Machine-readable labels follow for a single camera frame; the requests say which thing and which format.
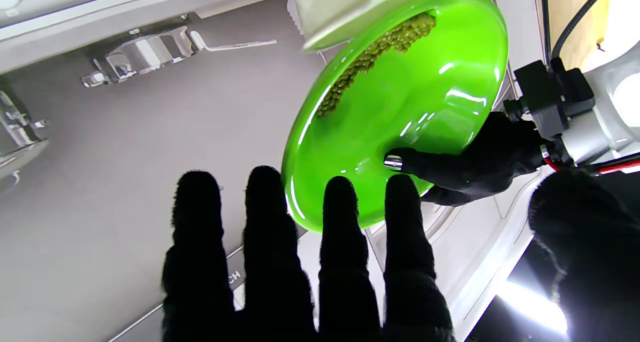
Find mung beans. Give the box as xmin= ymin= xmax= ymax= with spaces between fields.
xmin=315 ymin=11 xmax=437 ymax=119

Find green plastic bowl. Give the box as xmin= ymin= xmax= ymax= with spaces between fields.
xmin=281 ymin=0 xmax=509 ymax=233

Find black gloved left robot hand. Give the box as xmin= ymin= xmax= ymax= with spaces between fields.
xmin=384 ymin=111 xmax=548 ymax=207

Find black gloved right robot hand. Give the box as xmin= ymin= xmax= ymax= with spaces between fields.
xmin=161 ymin=165 xmax=640 ymax=342

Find cream plastic funnel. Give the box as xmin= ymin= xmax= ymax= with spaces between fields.
xmin=291 ymin=0 xmax=471 ymax=52

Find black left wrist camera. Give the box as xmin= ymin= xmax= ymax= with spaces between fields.
xmin=504 ymin=57 xmax=596 ymax=138

